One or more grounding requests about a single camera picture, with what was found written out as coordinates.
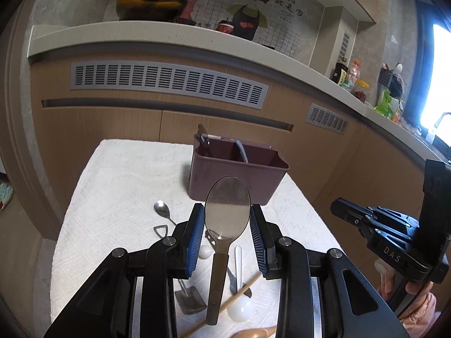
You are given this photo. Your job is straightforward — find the wooden spoon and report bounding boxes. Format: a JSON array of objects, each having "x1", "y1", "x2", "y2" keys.
[{"x1": 231, "y1": 327, "x2": 277, "y2": 338}]

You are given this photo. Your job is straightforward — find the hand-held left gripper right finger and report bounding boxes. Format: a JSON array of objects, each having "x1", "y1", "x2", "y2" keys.
[{"x1": 249, "y1": 203, "x2": 411, "y2": 338}]

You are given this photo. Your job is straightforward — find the shovel-shaped metal spoon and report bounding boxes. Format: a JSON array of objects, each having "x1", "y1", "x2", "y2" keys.
[{"x1": 153, "y1": 224, "x2": 207, "y2": 315}]

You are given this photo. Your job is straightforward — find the white textured towel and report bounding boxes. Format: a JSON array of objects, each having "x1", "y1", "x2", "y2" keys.
[{"x1": 51, "y1": 139, "x2": 344, "y2": 338}]

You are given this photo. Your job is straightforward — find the patterned cloth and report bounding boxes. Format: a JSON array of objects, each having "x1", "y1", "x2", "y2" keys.
[{"x1": 0, "y1": 179, "x2": 14, "y2": 212}]

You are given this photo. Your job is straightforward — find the purple-brown utensil holder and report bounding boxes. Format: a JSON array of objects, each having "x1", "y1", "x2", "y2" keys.
[{"x1": 188, "y1": 134, "x2": 290, "y2": 205}]

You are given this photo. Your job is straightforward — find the blue-grey utensil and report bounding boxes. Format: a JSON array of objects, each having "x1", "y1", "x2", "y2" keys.
[{"x1": 235, "y1": 140, "x2": 249, "y2": 164}]

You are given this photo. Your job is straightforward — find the window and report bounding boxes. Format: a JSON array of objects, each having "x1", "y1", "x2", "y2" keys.
[{"x1": 416, "y1": 0, "x2": 451, "y2": 148}]

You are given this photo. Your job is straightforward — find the jar with yellow lid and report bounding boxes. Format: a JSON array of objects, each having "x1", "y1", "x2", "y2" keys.
[{"x1": 352, "y1": 79, "x2": 370, "y2": 103}]

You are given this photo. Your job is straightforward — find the wooden chopstick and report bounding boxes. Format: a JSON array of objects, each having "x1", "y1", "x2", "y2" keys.
[{"x1": 180, "y1": 271, "x2": 263, "y2": 338}]

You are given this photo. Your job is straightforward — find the black utensil rack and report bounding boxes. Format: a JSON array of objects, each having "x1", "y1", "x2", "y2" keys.
[{"x1": 379, "y1": 63, "x2": 404, "y2": 95}]

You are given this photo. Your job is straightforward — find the white plastic spoon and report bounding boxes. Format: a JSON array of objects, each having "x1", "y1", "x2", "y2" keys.
[{"x1": 227, "y1": 246, "x2": 254, "y2": 322}]

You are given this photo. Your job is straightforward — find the dark grey rice paddle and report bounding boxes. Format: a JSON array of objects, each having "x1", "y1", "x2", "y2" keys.
[{"x1": 206, "y1": 234, "x2": 252, "y2": 298}]

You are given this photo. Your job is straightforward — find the cartoon wall sticker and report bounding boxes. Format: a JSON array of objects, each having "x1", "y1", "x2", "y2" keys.
[{"x1": 173, "y1": 0, "x2": 325, "y2": 57}]

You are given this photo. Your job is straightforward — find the small metal spoon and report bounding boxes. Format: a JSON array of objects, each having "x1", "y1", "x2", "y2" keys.
[{"x1": 154, "y1": 201, "x2": 178, "y2": 226}]

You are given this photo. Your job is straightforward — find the person's right hand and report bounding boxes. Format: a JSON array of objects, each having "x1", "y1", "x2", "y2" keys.
[{"x1": 404, "y1": 281, "x2": 432, "y2": 298}]

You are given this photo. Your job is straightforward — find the wooden kitchen cabinet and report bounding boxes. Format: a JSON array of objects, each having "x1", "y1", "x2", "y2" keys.
[{"x1": 30, "y1": 53, "x2": 451, "y2": 247}]

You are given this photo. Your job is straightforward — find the small grey vent grille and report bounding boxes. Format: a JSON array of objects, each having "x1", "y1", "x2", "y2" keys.
[{"x1": 305, "y1": 103, "x2": 349, "y2": 134}]

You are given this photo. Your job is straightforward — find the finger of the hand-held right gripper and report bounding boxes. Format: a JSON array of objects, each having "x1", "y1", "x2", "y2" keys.
[
  {"x1": 347, "y1": 218, "x2": 420, "y2": 243},
  {"x1": 330, "y1": 198, "x2": 420, "y2": 226}
]

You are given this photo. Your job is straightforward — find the green plastic bag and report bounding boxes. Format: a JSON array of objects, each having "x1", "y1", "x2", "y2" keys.
[{"x1": 374, "y1": 90, "x2": 402, "y2": 120}]

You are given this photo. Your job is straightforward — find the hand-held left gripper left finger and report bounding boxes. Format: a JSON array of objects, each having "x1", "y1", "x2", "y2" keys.
[{"x1": 42, "y1": 203, "x2": 205, "y2": 338}]

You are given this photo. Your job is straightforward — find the beige kitchen countertop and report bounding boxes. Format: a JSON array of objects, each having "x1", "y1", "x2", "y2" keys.
[{"x1": 27, "y1": 20, "x2": 451, "y2": 164}]

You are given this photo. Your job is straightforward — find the person's right forearm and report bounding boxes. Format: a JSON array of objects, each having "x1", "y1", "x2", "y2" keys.
[{"x1": 398, "y1": 294, "x2": 441, "y2": 332}]

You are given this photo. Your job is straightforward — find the large grey spoon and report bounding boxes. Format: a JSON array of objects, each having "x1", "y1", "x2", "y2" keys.
[{"x1": 204, "y1": 176, "x2": 252, "y2": 325}]

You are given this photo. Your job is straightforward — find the large grey vent grille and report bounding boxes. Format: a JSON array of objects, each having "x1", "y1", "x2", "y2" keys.
[{"x1": 70, "y1": 61, "x2": 269, "y2": 108}]

